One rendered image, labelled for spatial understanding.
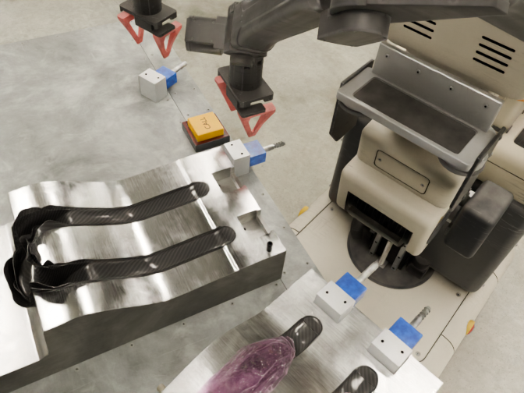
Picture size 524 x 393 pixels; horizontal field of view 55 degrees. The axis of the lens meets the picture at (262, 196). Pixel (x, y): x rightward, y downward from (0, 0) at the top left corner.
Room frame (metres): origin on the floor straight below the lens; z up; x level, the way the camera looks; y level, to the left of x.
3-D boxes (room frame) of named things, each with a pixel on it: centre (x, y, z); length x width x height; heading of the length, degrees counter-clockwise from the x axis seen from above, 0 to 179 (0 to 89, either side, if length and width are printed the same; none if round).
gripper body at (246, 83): (0.72, 0.05, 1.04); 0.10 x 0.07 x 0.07; 32
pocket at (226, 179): (0.60, 0.06, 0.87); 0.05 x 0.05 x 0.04; 32
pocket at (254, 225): (0.51, 0.01, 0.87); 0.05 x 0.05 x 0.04; 32
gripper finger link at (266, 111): (0.70, 0.04, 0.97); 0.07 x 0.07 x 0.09; 32
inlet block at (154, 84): (0.95, 0.25, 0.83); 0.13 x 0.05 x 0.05; 150
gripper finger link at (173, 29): (0.91, 0.25, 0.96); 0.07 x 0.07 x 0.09; 59
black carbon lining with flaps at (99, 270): (0.44, 0.21, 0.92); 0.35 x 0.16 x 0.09; 122
